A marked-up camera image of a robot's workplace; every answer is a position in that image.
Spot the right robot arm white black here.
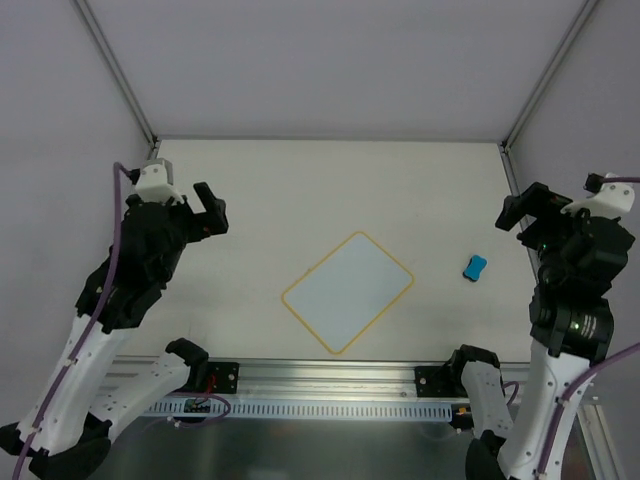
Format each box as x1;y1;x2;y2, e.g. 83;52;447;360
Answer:
445;175;639;479

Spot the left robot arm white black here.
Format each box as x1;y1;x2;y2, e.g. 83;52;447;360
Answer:
1;182;229;479

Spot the left green circuit board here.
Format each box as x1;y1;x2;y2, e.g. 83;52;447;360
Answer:
183;398;211;415

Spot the white slotted cable duct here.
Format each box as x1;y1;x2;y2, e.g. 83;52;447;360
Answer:
144;397;453;423

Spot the aluminium corner post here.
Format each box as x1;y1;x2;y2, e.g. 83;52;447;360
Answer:
71;0;158;149
501;0;601;153

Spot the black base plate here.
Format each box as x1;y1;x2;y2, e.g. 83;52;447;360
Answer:
413;363;467;398
204;361;240;395

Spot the left aluminium corner post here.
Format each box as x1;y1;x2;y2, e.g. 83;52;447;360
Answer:
71;0;158;149

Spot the right small circuit board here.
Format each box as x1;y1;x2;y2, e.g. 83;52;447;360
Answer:
452;404;472;418

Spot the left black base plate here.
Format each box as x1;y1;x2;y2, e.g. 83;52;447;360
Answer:
204;361;240;395

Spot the right aluminium corner post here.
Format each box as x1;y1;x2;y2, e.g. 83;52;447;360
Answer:
501;0;601;153

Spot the blue bone-shaped eraser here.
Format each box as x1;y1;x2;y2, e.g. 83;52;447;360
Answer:
462;255;488;282

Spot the front aluminium mounting rail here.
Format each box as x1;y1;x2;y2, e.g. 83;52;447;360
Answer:
109;353;600;407

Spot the yellow-framed small whiteboard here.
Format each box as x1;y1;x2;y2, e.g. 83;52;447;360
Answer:
281;231;415;355

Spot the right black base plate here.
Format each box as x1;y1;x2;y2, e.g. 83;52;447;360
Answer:
413;363;467;398

